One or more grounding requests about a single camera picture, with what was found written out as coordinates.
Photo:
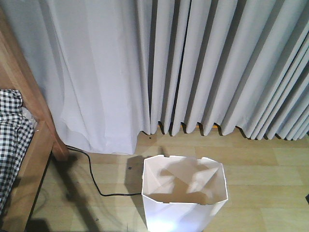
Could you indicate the white plastic trash bin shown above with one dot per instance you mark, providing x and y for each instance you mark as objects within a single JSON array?
[{"x": 182, "y": 194}]

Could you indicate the grey curtain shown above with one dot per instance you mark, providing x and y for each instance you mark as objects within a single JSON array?
[{"x": 110, "y": 69}]

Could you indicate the black white checkered bedsheet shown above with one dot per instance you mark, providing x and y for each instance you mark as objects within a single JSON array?
[{"x": 16, "y": 132}]

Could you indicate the wooden bed frame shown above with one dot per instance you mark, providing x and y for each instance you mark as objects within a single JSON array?
[{"x": 15, "y": 74}]

